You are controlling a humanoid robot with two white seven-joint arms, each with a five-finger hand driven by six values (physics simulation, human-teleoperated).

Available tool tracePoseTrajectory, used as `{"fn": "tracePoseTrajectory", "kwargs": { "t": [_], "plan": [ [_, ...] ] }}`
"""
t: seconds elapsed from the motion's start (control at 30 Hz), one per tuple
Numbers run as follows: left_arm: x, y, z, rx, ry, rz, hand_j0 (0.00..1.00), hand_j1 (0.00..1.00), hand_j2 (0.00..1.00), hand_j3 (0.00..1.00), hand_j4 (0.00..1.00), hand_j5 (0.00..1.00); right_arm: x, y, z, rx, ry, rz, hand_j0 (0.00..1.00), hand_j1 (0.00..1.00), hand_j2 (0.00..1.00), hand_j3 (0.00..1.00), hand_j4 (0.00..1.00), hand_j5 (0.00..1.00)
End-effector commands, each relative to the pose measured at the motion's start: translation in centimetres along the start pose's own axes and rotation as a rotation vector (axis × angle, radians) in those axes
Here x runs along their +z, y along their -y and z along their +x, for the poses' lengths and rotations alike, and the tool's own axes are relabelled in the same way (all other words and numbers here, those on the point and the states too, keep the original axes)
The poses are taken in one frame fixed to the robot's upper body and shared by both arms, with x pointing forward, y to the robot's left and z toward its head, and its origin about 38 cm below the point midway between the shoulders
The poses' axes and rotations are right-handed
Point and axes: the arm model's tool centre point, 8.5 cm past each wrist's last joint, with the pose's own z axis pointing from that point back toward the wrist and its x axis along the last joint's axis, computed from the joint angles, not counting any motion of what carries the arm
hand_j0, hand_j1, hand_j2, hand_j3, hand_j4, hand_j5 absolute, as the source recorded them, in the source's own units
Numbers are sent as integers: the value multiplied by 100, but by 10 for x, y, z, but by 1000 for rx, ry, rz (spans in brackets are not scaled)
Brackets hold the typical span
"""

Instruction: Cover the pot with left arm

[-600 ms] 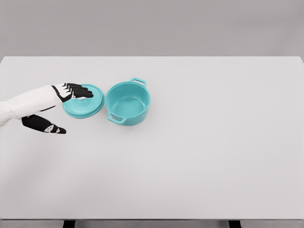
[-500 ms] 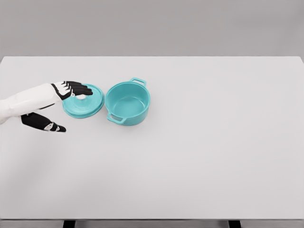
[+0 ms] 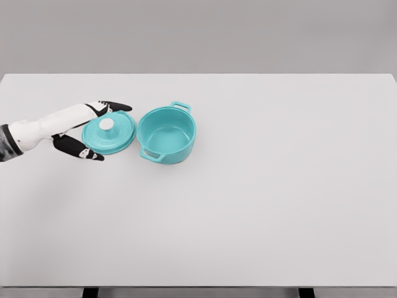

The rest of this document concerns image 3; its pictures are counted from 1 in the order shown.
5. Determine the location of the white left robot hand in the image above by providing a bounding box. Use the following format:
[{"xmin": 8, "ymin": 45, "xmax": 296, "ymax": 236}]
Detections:
[{"xmin": 37, "ymin": 100, "xmax": 133, "ymax": 162}]

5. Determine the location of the turquoise pot with handles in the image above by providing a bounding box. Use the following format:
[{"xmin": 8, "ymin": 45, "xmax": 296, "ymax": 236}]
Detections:
[{"xmin": 136, "ymin": 101, "xmax": 197, "ymax": 165}]

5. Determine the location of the turquoise pot lid white knob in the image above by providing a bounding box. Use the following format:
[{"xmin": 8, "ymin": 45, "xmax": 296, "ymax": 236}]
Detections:
[{"xmin": 81, "ymin": 111, "xmax": 138, "ymax": 155}]

